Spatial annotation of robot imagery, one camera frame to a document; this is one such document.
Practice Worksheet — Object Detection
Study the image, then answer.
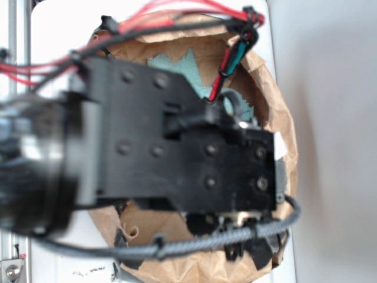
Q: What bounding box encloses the red wire bundle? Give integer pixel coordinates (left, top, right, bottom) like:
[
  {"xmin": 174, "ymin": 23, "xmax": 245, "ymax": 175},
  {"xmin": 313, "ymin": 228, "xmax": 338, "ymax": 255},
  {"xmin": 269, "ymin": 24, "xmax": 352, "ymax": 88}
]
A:
[{"xmin": 0, "ymin": 0, "xmax": 266, "ymax": 104}]

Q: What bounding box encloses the metal corner bracket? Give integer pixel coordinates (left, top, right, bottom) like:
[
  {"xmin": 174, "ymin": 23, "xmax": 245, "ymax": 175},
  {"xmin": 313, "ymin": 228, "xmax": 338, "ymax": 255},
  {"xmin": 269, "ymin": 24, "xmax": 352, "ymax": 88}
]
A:
[{"xmin": 1, "ymin": 258, "xmax": 27, "ymax": 283}]

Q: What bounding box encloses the brown paper bag bowl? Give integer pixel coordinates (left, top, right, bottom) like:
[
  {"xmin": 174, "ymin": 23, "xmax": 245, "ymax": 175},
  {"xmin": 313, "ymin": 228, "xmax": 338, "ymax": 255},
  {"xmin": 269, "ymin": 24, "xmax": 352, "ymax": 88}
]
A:
[{"xmin": 91, "ymin": 8, "xmax": 297, "ymax": 282}]

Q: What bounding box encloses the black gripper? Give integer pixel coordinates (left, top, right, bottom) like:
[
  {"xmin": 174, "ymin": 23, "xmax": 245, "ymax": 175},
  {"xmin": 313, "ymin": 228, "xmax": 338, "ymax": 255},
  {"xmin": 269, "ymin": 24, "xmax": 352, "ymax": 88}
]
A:
[{"xmin": 85, "ymin": 57, "xmax": 285, "ymax": 235}]

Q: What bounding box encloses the aluminium frame rail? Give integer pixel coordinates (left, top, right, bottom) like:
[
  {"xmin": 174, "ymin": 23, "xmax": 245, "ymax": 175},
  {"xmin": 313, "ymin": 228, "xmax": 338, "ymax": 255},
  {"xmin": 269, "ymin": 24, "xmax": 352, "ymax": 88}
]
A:
[{"xmin": 1, "ymin": 1, "xmax": 34, "ymax": 282}]

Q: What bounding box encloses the green microfiber cloth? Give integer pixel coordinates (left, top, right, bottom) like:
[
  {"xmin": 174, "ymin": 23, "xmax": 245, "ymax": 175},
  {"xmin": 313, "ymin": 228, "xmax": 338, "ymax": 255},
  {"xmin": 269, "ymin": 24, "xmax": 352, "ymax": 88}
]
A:
[{"xmin": 147, "ymin": 48, "xmax": 254, "ymax": 121}]

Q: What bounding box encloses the grey braided cable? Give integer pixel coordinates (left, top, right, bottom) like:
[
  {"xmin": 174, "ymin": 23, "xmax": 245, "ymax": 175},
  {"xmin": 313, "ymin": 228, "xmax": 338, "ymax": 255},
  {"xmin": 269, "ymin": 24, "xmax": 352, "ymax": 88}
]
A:
[{"xmin": 32, "ymin": 194, "xmax": 303, "ymax": 262}]

